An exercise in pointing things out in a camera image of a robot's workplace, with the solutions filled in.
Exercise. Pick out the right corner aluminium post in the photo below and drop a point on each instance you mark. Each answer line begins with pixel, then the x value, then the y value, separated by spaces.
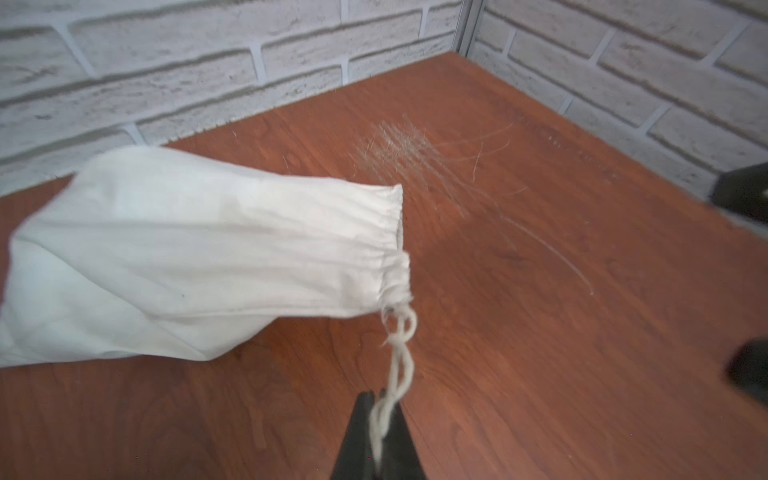
pixel 466 25

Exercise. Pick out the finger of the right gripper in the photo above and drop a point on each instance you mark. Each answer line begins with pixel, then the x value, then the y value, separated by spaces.
pixel 743 192
pixel 747 370

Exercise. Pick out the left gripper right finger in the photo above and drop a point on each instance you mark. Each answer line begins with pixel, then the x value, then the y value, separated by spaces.
pixel 400 460

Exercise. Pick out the cream cloth soil bag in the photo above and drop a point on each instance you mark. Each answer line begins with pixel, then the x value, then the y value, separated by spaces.
pixel 155 251

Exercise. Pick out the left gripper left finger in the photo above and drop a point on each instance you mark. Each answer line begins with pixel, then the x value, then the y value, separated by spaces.
pixel 354 460

